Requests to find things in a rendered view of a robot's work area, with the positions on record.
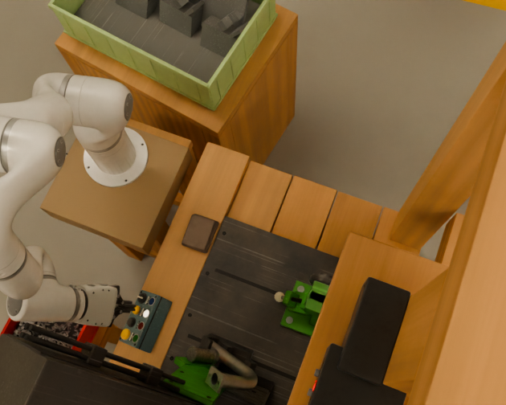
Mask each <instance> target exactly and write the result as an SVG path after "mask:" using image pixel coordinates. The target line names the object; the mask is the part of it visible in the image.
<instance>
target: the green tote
mask: <svg viewBox="0 0 506 405"><path fill-rule="evenodd" d="M84 1H85V0H51V1H50V2H49V3H48V7H49V8H50V9H52V10H53V11H54V12H55V15H56V16H57V18H58V19H59V21H60V22H61V24H62V26H63V28H64V31H63V32H64V33H66V34H68V35H69V36H71V37H72V38H74V39H77V40H79V41H80V42H82V43H84V44H86V45H88V46H89V47H92V48H94V49H96V50H97V51H100V52H101V53H103V54H105V55H107V56H109V57H111V58H113V59H115V60H117V61H118V62H120V63H122V64H124V65H126V66H128V67H130V68H132V69H134V70H135V71H137V72H140V73H141V74H143V75H145V76H148V77H149V78H151V79H153V80H155V81H157V82H158V83H160V84H163V85H165V86H166V87H168V88H170V89H172V90H174V91H175V92H178V93H180V94H182V95H183V96H186V97H188V98H189V99H191V100H193V101H195V102H197V103H199V104H201V105H203V106H205V107H206V108H208V109H210V110H212V111H215V110H216V108H217V107H218V106H219V104H220V103H221V101H222V99H223V98H224V96H225V95H226V94H227V92H228V91H229V89H230V88H231V86H232V84H233V83H234V82H235V80H236V79H237V77H238V76H239V74H240V72H241V71H242V70H243V68H244V67H245V65H246V64H247V61H248V60H249V59H250V58H251V56H252V54H253V53H254V51H255V49H256V48H257V47H258V46H259V44H260V42H261V41H262V39H263V37H264V36H265V34H266V33H267V32H268V30H269V29H270V27H271V25H272V24H273V22H274V21H275V19H276V17H277V16H278V14H277V13H276V12H275V0H252V1H253V2H256V3H258V4H260V6H259V8H258V10H257V11H256V12H255V14H254V15H253V17H252V18H251V20H250V22H249V23H248V24H247V25H246V27H245V28H244V30H243V32H242V33H241V35H240V36H239V37H238V39H237V40H236V42H235V44H234V45H233V47H232V48H231V49H230V51H229V52H228V53H227V55H226V57H225V58H224V60H223V61H222V62H221V64H220V65H219V67H218V69H217V70H216V72H215V73H214V74H213V76H212V77H211V79H210V80H209V82H208V83H205V82H203V81H202V80H200V79H198V78H196V77H194V76H192V75H190V74H188V73H186V72H184V71H182V70H180V69H178V68H176V67H174V66H172V65H171V64H169V63H166V62H165V61H163V60H161V59H158V58H157V57H155V56H153V55H150V54H149V53H147V52H145V51H142V50H141V49H140V48H138V47H135V46H133V45H132V44H130V43H127V42H125V41H124V40H122V39H119V38H117V37H116V36H114V35H111V34H110V33H108V32H107V31H104V30H102V29H100V28H99V27H96V26H94V25H92V24H91V23H89V22H86V21H84V20H83V19H81V18H79V17H77V16H75V15H74V14H75V12H76V11H77V10H78V9H79V8H80V6H81V5H82V4H83V2H84Z"/></svg>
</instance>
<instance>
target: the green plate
mask: <svg viewBox="0 0 506 405"><path fill-rule="evenodd" d="M208 373H209V369H207V368H205V367H203V366H189V365H185V364H184V365H182V366H181V367H180V368H178V369H177V370H176V371H174V372H173V373H172V374H171V375H172V376H175V377H178V378H180V379H183V380H185V381H186V383H185V384H184V385H182V384H180V383H178V382H174V381H172V380H169V379H167V378H166V379H165V380H163V381H164V382H167V383H169V384H171V385H174V386H176V387H179V388H180V391H179V392H177V391H173V392H175V393H177V394H180V395H183V396H185V397H186V398H189V399H192V400H194V401H196V402H198V403H201V404H203V405H214V404H215V402H216V400H217V399H218V397H219V396H220V395H221V394H222V393H223V392H224V390H225V389H226V388H223V387H222V389H221V391H220V394H218V393H216V392H215V391H214V390H213V389H212V388H211V387H210V386H209V385H208V384H206V383H205V381H206V377H207V375H208ZM168 390H170V389H168ZM170 391H172V390H170Z"/></svg>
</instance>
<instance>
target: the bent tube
mask: <svg viewBox="0 0 506 405"><path fill-rule="evenodd" d="M211 349H216V350H217V351H218V354H219V358H218V360H220V361H221V362H222V363H224V364H225V365H226V366H228V367H229V368H231V369H232V370H233V371H234V372H235V373H237V374H238V375H239V376H238V375H232V374H223V373H222V372H221V371H219V370H218V369H217V368H216V367H215V366H211V367H210V370H209V373H208V375H207V377H206V381H205V383H206V384H208V385H209V386H210V387H211V388H212V389H213V390H214V391H215V392H216V393H218V394H220V391H221V389H222V387H223V388H229V389H235V390H242V391H245V390H250V389H252V388H254V387H255V386H256V384H257V382H258V378H257V375H256V373H255V372H254V371H253V370H252V369H251V368H250V367H249V366H247V365H246V364H244V363H243V362H241V361H240V360H239V359H237V358H236V357H235V356H234V355H232V354H231V353H229V352H228V351H227V350H225V349H223V348H222V347H221V346H220V345H219V344H217V343H216V342H214V341H213V344H212V346H211Z"/></svg>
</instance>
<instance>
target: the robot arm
mask: <svg viewBox="0 0 506 405"><path fill-rule="evenodd" d="M132 111H133V96H132V94H131V92H130V91H129V90H128V88H127V87H126V86H124V85H123V84H122V83H120V82H118V81H115V80H110V79H105V78H100V77H93V76H81V75H74V74H67V73H59V72H52V73H47V74H44V75H42V76H40V77H39V78H38V79H37V80H36V81H35V84H34V86H33V90H32V97H31V98H30V99H27V100H24V101H19V102H11V103H2V104H0V173H4V174H5V175H4V176H2V177H0V291H1V292H3V293H4V294H5V295H7V299H6V310H7V313H8V315H9V317H10V319H11V320H13V321H54V322H75V323H78V324H81V325H92V326H99V327H112V323H113V322H114V319H115V318H116V317H117V316H119V315H120V314H122V313H130V311H136V309H135V308H136V307H137V305H135V304H132V301H125V300H123V299H122V297H121V296H120V286H119V285H116V284H115V285H111V286H109V285H108V284H82V285H78V286H77V287H75V284H69V286H65V285H61V284H59V283H58V281H57V279H56V274H55V268H54V265H53V263H52V260H51V257H50V256H49V255H48V254H47V252H46V251H45V250H44V249H43V248H42V247H39V246H28V247H25V246H24V244H23V243H22V242H21V240H20V239H19V238H18V236H17V235H16V234H15V233H14V232H13V231H12V223H13V220H14V217H15V215H16V214H17V212H18V211H19V209H20V208H21V207H22V206H23V205H24V204H25V203H26V202H27V201H28V200H29V199H31V198H32V197H33V196H34V195H35V194H37V193H38V192H39V191H40V190H41V189H42V188H44V187H45V186H46V185H47V184H48V183H49V182H50V181H51V180H52V179H53V178H54V177H55V176H56V175H57V174H58V172H59V171H60V170H61V168H62V166H63V164H64V160H65V156H66V143H65V141H64V139H63V136H65V135H66V133H67V132H68V131H69V130H70V128H71V126H72V127H73V131H74V134H75V136H76V138H77V140H78V141H79V142H80V144H81V145H82V146H83V147H84V149H85V151H84V167H85V169H86V171H87V172H88V174H89V176H90V177H91V178H92V179H93V180H94V181H95V182H97V183H99V184H100V185H102V186H107V187H121V186H126V185H128V184H130V183H132V182H134V181H135V180H136V179H138V178H139V177H140V176H141V174H142V173H143V172H144V170H145V167H146V165H147V162H148V158H149V152H148V149H147V145H146V144H145V141H144V139H143V138H142V137H141V135H140V134H138V133H137V132H135V131H134V130H132V129H130V128H126V127H125V126H126V125H127V124H128V122H129V119H130V117H131V114H132ZM116 304H118V306H117V307H115V305H116Z"/></svg>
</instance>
